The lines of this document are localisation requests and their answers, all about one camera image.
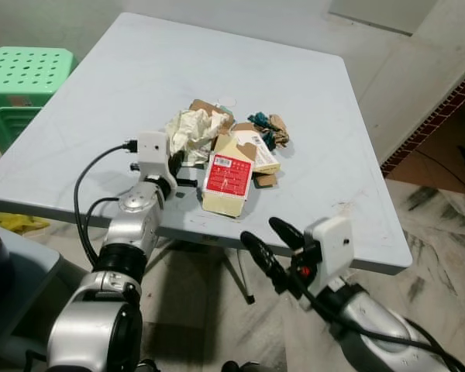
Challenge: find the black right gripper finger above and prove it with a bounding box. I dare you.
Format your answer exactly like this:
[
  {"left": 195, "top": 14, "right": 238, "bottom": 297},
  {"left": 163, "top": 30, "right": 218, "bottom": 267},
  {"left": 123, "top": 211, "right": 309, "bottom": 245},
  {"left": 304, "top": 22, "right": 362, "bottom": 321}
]
[
  {"left": 268, "top": 216, "right": 306, "bottom": 250},
  {"left": 240, "top": 230, "right": 300, "bottom": 298}
]

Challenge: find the grey blue plastic bin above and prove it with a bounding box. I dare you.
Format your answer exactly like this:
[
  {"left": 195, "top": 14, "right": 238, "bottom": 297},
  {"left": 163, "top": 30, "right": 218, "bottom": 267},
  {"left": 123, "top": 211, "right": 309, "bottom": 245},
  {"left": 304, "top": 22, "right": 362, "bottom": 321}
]
[{"left": 0, "top": 227, "right": 64, "bottom": 351}]

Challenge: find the grey metal table leg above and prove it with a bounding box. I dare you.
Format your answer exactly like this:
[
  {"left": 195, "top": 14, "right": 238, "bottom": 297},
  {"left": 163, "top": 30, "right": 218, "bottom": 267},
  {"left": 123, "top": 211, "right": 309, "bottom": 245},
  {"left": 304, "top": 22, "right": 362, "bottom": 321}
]
[{"left": 149, "top": 239, "right": 256, "bottom": 305}]

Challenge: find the crumpled white paper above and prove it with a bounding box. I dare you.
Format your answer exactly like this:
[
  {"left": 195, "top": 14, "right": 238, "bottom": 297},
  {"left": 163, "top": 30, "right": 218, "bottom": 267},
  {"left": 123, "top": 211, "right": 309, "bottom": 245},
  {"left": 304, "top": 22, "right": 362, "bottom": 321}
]
[{"left": 164, "top": 108, "right": 232, "bottom": 166}]

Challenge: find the red and cream carton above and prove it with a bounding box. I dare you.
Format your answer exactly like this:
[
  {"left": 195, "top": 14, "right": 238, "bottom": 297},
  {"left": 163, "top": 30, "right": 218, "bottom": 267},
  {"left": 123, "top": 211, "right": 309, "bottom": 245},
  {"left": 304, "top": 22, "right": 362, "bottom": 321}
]
[{"left": 200, "top": 153, "right": 255, "bottom": 219}]

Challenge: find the small brown cardboard scrap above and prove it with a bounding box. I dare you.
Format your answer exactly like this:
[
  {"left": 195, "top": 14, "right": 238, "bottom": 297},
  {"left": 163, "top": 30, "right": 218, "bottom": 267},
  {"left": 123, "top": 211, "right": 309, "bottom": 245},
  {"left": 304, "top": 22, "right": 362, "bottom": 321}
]
[{"left": 252, "top": 172, "right": 279, "bottom": 190}]

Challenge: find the torn brown cardboard piece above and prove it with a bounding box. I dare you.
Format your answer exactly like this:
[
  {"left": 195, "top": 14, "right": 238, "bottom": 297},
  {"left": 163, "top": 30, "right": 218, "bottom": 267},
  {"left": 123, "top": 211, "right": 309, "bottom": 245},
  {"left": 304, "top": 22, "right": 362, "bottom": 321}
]
[{"left": 188, "top": 98, "right": 236, "bottom": 125}]

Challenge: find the tan and white carton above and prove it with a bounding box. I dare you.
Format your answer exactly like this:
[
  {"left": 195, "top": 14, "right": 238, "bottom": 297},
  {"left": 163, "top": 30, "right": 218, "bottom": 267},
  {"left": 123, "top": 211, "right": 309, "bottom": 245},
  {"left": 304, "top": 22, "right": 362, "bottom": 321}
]
[{"left": 213, "top": 122, "right": 282, "bottom": 177}]

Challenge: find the crumpled dark teal wrapper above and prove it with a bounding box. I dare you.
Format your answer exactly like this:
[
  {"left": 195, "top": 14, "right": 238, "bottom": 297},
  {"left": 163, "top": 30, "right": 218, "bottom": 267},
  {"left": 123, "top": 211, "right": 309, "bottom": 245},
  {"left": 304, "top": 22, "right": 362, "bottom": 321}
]
[{"left": 247, "top": 112, "right": 279, "bottom": 150}]

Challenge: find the crumpled brown paper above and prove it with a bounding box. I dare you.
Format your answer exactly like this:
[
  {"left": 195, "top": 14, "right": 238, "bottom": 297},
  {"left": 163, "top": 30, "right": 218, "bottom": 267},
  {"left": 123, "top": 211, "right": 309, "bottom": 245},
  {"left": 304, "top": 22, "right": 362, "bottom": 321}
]
[{"left": 267, "top": 113, "right": 291, "bottom": 149}]

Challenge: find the black robot right foot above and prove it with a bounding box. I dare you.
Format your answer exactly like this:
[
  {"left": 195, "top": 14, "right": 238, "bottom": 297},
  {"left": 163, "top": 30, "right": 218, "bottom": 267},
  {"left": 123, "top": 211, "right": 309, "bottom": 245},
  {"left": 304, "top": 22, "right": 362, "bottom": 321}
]
[{"left": 220, "top": 360, "right": 265, "bottom": 372}]

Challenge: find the black robot foot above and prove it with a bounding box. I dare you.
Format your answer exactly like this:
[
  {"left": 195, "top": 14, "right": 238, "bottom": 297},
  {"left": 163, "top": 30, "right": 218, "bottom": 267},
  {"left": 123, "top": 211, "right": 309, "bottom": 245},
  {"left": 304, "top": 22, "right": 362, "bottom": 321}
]
[
  {"left": 220, "top": 360, "right": 265, "bottom": 372},
  {"left": 135, "top": 358, "right": 160, "bottom": 372}
]

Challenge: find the black robot left foot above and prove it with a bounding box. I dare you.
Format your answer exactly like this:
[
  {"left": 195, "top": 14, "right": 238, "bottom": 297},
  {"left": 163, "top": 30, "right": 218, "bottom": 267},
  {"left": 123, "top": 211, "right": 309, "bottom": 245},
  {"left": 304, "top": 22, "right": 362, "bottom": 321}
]
[{"left": 135, "top": 358, "right": 160, "bottom": 372}]

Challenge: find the yellow cloth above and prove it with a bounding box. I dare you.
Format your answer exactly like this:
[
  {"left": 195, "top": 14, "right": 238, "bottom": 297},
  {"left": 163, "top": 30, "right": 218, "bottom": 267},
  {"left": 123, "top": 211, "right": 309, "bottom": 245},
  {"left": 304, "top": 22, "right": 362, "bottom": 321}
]
[{"left": 0, "top": 211, "right": 52, "bottom": 234}]

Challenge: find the green plastic stool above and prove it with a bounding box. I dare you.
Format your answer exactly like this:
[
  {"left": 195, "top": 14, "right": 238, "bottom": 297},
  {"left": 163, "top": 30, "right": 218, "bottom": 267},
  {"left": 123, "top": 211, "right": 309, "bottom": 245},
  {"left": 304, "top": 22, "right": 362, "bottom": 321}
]
[{"left": 0, "top": 46, "right": 78, "bottom": 153}]

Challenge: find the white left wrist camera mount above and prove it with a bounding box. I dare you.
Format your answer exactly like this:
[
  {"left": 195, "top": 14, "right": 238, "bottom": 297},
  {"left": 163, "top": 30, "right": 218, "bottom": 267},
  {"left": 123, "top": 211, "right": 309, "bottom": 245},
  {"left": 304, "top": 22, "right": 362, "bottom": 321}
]
[{"left": 136, "top": 131, "right": 170, "bottom": 184}]

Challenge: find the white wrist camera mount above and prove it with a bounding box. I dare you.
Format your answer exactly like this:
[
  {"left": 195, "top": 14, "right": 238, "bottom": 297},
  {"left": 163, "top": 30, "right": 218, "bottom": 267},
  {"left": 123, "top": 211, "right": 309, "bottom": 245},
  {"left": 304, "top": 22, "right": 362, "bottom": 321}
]
[
  {"left": 136, "top": 131, "right": 170, "bottom": 184},
  {"left": 305, "top": 215, "right": 358, "bottom": 300}
]

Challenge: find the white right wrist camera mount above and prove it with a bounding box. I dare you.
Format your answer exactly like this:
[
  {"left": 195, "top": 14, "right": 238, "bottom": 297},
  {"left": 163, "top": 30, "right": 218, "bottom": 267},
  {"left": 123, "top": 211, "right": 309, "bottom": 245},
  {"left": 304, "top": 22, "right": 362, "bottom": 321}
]
[{"left": 305, "top": 215, "right": 358, "bottom": 300}]

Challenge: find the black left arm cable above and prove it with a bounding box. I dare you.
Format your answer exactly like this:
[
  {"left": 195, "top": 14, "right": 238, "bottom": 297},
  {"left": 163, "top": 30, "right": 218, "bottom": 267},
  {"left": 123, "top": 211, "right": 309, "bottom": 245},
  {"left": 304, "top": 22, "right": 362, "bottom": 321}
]
[{"left": 72, "top": 139, "right": 139, "bottom": 268}]

